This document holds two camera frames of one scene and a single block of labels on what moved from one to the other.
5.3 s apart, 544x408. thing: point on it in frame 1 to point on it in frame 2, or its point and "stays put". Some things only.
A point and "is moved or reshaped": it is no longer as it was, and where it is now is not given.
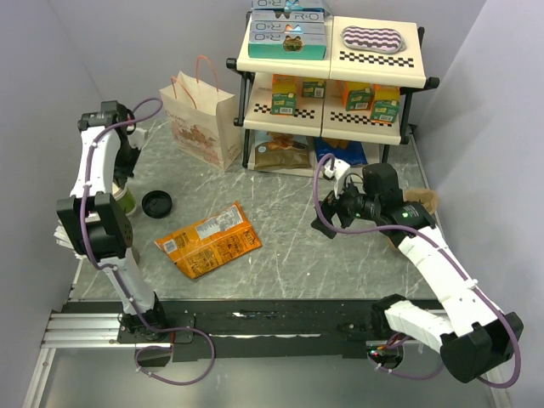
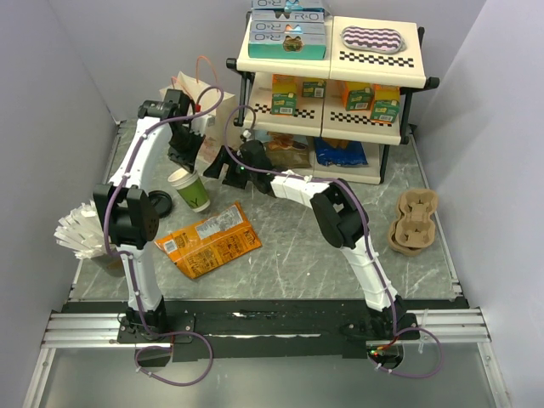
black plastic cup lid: [156, 204] stays put
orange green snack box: [385, 103] stays put
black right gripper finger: [317, 224] to [214, 170]
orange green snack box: [284, 94] stays put
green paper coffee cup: [124, 198] is moved or reshaped
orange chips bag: [210, 242] stays put
